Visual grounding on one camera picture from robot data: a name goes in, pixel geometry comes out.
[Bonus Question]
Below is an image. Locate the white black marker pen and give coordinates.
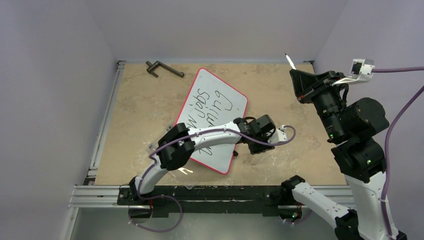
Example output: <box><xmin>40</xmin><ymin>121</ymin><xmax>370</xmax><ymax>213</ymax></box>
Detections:
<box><xmin>284</xmin><ymin>53</ymin><xmax>297</xmax><ymax>70</ymax></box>

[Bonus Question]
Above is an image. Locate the pink framed whiteboard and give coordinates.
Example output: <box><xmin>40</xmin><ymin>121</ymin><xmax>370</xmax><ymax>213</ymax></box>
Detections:
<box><xmin>176</xmin><ymin>68</ymin><xmax>248</xmax><ymax>175</ymax></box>

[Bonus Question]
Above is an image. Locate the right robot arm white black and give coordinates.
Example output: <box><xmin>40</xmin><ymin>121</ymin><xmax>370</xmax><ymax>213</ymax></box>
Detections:
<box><xmin>280</xmin><ymin>69</ymin><xmax>407</xmax><ymax>240</ymax></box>

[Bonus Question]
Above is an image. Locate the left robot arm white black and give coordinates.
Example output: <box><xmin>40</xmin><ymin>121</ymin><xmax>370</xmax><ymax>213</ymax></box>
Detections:
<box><xmin>129</xmin><ymin>114</ymin><xmax>287</xmax><ymax>205</ymax></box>

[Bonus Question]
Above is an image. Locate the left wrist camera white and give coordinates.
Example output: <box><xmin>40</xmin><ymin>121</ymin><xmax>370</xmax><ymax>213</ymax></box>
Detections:
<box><xmin>267</xmin><ymin>125</ymin><xmax>290</xmax><ymax>146</ymax></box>

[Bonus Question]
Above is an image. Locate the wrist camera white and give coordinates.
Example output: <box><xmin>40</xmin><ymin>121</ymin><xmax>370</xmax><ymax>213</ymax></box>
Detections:
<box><xmin>332</xmin><ymin>58</ymin><xmax>375</xmax><ymax>86</ymax></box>
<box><xmin>267</xmin><ymin>125</ymin><xmax>290</xmax><ymax>146</ymax></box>

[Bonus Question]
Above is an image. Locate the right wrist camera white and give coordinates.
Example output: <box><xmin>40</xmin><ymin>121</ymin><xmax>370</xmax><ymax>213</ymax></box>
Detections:
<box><xmin>332</xmin><ymin>58</ymin><xmax>375</xmax><ymax>86</ymax></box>

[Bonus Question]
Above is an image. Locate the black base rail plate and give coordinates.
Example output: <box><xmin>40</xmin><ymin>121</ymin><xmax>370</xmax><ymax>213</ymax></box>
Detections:
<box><xmin>117</xmin><ymin>185</ymin><xmax>309</xmax><ymax>221</ymax></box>

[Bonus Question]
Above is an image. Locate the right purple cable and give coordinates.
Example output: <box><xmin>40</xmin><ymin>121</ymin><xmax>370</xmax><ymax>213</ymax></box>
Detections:
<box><xmin>372</xmin><ymin>66</ymin><xmax>424</xmax><ymax>240</ymax></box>

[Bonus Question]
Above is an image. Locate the dark metal crank handle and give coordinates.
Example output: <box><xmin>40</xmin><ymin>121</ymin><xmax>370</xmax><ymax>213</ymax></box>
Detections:
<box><xmin>145</xmin><ymin>60</ymin><xmax>185</xmax><ymax>78</ymax></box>

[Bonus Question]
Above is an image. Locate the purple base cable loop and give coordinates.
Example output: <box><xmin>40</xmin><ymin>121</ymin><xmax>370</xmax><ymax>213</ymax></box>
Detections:
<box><xmin>128</xmin><ymin>193</ymin><xmax>184</xmax><ymax>233</ymax></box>

